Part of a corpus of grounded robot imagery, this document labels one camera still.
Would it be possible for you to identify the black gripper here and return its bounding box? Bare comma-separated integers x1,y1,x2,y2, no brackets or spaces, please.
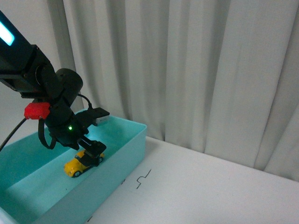
43,103,107,170

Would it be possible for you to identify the yellow beetle toy car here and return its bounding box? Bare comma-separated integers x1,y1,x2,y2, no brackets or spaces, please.
64,149,96,178

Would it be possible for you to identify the turquoise plastic bin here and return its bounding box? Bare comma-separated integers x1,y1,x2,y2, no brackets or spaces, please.
0,116,147,224

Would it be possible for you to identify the grey curtain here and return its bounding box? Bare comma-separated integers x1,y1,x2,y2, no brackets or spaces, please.
47,0,299,181

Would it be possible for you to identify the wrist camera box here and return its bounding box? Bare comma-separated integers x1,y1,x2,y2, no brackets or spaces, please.
75,107,110,127

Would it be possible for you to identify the black cable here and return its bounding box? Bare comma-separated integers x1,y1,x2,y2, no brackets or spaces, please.
0,118,27,152

